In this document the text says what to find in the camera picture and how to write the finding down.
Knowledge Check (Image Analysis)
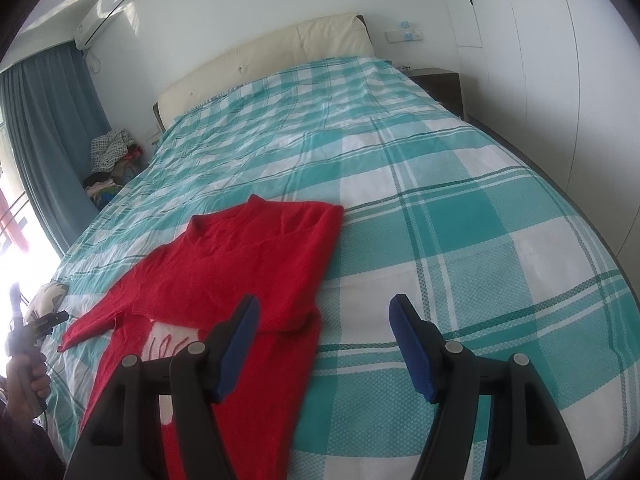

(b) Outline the white wardrobe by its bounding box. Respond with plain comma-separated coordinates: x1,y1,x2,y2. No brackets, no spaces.
440,0,640,281

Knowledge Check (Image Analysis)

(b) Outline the pile of clothes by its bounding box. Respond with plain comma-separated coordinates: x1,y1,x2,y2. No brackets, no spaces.
82,129,143,211

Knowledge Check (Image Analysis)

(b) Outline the red window railing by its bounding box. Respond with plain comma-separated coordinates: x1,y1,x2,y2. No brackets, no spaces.
0,180,31,256

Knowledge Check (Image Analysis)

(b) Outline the dark wooden nightstand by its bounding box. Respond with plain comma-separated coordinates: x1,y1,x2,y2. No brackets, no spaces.
407,67,465,121

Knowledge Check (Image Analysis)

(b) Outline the white wall switch panel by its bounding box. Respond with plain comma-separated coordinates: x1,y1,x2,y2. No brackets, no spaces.
385,20,423,43

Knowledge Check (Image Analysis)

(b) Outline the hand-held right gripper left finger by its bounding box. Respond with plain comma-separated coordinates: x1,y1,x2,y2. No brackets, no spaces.
65,294,262,480

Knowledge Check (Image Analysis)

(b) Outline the blue curtain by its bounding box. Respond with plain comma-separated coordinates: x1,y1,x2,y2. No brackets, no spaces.
0,42,112,261

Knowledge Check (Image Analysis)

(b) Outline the red knit sweater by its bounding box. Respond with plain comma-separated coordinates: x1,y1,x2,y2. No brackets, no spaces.
57,194,345,480

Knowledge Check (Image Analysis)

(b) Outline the patterned beige pillow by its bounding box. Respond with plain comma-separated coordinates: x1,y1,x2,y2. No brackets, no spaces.
22,282,70,333

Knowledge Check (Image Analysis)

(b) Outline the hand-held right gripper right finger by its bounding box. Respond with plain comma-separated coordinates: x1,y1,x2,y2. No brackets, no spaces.
389,294,586,480

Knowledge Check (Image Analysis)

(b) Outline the person's left hand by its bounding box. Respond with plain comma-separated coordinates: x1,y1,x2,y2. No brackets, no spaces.
4,347,52,417

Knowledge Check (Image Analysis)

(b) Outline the teal plaid bed blanket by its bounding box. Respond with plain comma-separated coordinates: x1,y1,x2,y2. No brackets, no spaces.
37,55,640,480

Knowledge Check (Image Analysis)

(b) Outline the cream padded headboard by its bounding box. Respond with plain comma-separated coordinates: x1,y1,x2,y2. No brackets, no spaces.
152,12,377,133

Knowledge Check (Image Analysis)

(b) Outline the person's left forearm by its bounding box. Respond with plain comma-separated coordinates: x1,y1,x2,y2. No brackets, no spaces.
0,407,67,480

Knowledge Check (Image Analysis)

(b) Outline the white air conditioner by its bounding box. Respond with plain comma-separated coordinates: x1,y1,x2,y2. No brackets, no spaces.
75,0,138,51

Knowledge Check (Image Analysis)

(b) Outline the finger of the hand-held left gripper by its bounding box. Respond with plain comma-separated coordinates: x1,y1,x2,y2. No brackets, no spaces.
24,311,69,336

